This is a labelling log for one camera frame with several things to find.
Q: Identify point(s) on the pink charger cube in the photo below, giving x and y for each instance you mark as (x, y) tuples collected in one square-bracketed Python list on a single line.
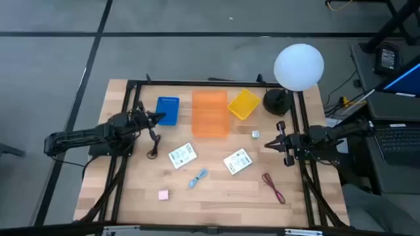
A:
[(163, 195)]

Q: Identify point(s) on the person's leg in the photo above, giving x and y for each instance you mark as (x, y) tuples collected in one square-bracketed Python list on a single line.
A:
[(370, 213)]

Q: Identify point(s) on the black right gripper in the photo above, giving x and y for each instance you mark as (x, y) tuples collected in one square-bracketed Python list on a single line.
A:
[(288, 144)]

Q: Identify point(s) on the white printed box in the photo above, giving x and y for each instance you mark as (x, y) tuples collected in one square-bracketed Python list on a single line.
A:
[(237, 161), (182, 155)]

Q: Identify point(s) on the green white charger cube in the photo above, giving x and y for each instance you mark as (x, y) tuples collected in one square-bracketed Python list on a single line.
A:
[(255, 134)]

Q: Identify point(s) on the blue plastic bin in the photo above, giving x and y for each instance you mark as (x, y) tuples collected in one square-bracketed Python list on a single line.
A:
[(168, 109)]

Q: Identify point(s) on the black laptop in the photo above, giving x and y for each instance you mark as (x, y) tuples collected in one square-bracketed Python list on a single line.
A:
[(400, 141)]

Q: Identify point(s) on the dark grey side desk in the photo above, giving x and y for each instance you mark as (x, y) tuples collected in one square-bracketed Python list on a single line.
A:
[(400, 177)]

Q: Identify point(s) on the black power adapter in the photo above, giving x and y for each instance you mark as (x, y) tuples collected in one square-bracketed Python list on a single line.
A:
[(388, 59)]

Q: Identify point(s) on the black aluminium table frame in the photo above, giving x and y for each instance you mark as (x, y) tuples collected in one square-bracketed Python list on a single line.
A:
[(197, 82)]

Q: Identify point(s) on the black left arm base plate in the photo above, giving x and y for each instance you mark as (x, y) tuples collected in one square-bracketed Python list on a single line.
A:
[(98, 151)]

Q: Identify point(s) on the black rail with silver brackets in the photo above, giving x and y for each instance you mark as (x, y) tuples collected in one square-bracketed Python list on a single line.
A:
[(49, 229)]

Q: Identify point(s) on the black furniture foot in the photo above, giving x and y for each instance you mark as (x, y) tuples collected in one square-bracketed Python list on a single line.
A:
[(10, 149)]

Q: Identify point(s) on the white paper sheet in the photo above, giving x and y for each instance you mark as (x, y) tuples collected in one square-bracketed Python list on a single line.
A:
[(332, 122)]

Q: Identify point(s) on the black stand legs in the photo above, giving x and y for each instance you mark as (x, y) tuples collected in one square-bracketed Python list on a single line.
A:
[(390, 24)]

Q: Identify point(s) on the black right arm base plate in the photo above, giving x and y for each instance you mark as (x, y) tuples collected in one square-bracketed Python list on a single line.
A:
[(331, 156)]

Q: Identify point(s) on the black round lamp base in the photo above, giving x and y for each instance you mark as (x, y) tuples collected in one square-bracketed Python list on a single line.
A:
[(276, 103)]

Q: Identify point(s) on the small black plug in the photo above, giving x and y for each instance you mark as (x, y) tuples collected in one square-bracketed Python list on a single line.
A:
[(357, 83)]

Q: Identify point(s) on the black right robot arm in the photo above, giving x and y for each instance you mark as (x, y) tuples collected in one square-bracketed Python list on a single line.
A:
[(328, 134)]

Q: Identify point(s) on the yellow plastic bin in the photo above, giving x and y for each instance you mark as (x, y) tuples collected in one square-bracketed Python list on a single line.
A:
[(244, 104)]

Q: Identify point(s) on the orange translucent plastic bin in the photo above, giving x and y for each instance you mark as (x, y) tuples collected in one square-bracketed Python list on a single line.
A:
[(210, 113)]

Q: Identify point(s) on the computer monitor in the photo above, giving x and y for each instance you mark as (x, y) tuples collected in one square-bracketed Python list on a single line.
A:
[(407, 82)]

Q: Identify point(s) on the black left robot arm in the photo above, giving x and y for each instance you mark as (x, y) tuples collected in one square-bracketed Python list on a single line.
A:
[(82, 136)]

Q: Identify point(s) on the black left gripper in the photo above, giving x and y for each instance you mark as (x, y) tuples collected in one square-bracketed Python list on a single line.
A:
[(146, 118)]

